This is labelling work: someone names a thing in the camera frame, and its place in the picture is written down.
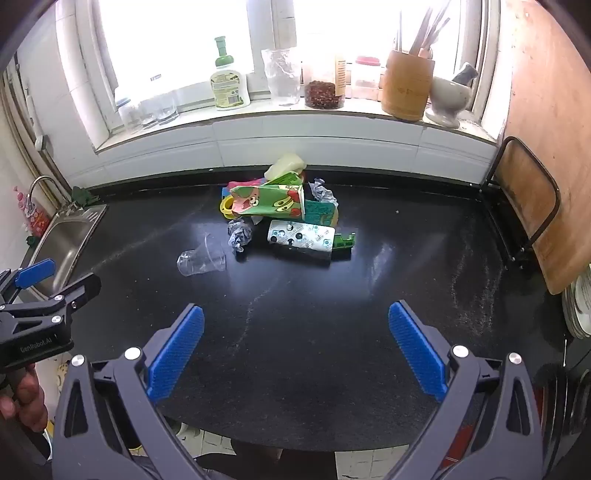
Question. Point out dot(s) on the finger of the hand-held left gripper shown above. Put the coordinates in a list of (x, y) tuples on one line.
[(78, 290), (34, 272)]

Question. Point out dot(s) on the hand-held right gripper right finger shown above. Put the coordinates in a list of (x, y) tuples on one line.
[(418, 350)]

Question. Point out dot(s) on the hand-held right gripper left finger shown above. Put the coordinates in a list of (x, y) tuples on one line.
[(178, 350)]

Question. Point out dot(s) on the clear plastic cup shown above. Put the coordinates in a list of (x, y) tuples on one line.
[(203, 258)]

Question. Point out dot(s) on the bright green plastic piece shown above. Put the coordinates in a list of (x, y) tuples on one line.
[(344, 242)]

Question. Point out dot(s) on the white blister pack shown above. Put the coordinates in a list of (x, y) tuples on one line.
[(300, 234)]

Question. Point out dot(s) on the green printed carton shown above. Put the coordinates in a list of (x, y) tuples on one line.
[(272, 201)]

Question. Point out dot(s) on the beige sponge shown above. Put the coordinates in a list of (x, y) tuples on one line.
[(286, 165)]

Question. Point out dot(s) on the person's left hand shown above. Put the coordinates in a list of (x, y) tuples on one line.
[(30, 406)]

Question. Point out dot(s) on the green cloth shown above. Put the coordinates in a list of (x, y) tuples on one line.
[(84, 196), (31, 240)]

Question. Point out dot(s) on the stainless steel sink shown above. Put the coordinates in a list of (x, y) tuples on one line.
[(64, 244)]

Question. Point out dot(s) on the pink bottle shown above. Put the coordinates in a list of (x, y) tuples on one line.
[(34, 217)]

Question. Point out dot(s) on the chrome faucet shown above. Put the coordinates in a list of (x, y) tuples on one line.
[(39, 181)]

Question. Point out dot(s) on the red container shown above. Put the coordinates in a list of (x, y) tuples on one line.
[(461, 443)]

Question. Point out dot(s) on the dark round cookware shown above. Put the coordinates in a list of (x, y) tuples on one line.
[(568, 397)]

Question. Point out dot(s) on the stack of white plates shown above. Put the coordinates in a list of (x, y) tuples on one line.
[(579, 309)]

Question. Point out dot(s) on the glass jar blue lid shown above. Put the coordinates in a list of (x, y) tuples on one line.
[(127, 117)]

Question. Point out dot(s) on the clear drinking glass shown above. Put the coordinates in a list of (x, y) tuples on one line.
[(167, 108), (148, 113)]

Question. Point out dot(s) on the white stone mortar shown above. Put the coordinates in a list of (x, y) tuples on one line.
[(445, 101)]

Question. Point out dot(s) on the white bottle green cap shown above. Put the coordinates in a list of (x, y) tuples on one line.
[(228, 87)]

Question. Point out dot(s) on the bamboo utensil holder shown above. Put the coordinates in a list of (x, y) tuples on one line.
[(406, 87)]

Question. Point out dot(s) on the wooden cutting board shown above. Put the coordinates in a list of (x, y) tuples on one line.
[(549, 115)]

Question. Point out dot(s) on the clear jar of dried chili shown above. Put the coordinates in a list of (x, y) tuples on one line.
[(323, 94)]

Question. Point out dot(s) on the clear jar pink lid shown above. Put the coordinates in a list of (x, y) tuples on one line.
[(367, 78)]

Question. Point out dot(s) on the grey pestle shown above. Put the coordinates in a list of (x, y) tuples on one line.
[(466, 73)]

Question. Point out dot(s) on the crumpled clear plastic container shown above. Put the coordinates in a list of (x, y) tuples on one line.
[(281, 78)]

